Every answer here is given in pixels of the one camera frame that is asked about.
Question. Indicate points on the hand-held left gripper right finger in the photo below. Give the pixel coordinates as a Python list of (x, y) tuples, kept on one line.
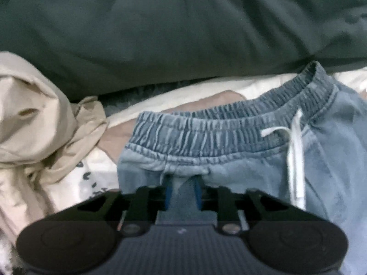
[(197, 192)]

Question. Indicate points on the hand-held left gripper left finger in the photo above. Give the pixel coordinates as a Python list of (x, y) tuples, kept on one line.
[(168, 192)]

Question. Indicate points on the blue denim pants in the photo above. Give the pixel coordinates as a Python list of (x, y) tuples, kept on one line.
[(243, 137)]

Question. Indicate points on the cream bear print blanket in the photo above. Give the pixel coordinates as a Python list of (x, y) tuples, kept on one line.
[(186, 94)]

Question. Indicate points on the beige garment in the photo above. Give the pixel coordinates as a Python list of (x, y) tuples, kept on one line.
[(34, 114)]

